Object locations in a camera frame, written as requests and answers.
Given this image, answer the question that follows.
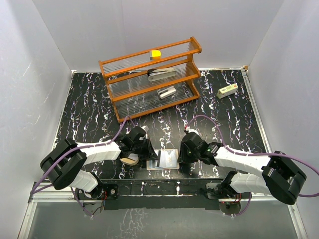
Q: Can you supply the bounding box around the beige card box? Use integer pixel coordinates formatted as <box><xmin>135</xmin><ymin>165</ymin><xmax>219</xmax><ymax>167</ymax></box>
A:
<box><xmin>120</xmin><ymin>154</ymin><xmax>139</xmax><ymax>166</ymax></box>

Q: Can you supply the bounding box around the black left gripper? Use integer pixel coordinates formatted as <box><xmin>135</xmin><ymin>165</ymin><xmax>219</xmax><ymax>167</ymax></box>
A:
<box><xmin>131</xmin><ymin>136</ymin><xmax>158</xmax><ymax>161</ymax></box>

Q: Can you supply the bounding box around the pink leather card holder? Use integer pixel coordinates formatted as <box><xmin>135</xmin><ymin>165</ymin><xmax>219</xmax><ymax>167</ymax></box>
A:
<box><xmin>147</xmin><ymin>149</ymin><xmax>179</xmax><ymax>170</ymax></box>

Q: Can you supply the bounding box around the orange wooden shelf rack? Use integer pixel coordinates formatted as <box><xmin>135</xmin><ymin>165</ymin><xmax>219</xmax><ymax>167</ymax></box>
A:
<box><xmin>99</xmin><ymin>36</ymin><xmax>202</xmax><ymax>122</ymax></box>

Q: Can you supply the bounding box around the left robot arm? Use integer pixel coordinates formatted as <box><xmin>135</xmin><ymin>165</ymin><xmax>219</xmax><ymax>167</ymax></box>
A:
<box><xmin>40</xmin><ymin>126</ymin><xmax>158</xmax><ymax>199</ymax></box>

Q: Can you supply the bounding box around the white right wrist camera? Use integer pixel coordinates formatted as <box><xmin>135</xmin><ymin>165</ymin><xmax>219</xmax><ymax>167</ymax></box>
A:
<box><xmin>184</xmin><ymin>126</ymin><xmax>199</xmax><ymax>135</ymax></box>

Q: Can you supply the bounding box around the white staples box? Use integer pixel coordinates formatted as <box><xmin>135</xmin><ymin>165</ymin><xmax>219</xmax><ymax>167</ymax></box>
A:
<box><xmin>217</xmin><ymin>84</ymin><xmax>238</xmax><ymax>99</ymax></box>

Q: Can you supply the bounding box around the yellow grey tape dispenser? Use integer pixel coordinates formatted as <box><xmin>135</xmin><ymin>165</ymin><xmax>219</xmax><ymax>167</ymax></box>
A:
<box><xmin>150</xmin><ymin>50</ymin><xmax>161</xmax><ymax>60</ymax></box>

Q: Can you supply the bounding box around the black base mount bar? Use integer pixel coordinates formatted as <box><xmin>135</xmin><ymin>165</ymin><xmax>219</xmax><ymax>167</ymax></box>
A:
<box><xmin>102</xmin><ymin>179</ymin><xmax>222</xmax><ymax>210</ymax></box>

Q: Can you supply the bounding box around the large grey black stapler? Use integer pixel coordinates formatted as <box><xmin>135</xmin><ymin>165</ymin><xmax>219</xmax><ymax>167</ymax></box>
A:
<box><xmin>147</xmin><ymin>68</ymin><xmax>176</xmax><ymax>82</ymax></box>

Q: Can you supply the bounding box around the aluminium frame rail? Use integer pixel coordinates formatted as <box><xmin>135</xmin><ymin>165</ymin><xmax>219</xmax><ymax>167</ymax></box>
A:
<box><xmin>241</xmin><ymin>66</ymin><xmax>309</xmax><ymax>239</ymax></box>

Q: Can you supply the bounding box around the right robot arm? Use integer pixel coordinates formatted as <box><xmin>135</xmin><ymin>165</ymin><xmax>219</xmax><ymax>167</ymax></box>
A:
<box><xmin>178</xmin><ymin>132</ymin><xmax>307</xmax><ymax>205</ymax></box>

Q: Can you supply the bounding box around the small white stapler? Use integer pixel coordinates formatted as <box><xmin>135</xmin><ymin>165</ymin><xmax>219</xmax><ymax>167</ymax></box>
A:
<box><xmin>158</xmin><ymin>86</ymin><xmax>176</xmax><ymax>99</ymax></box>

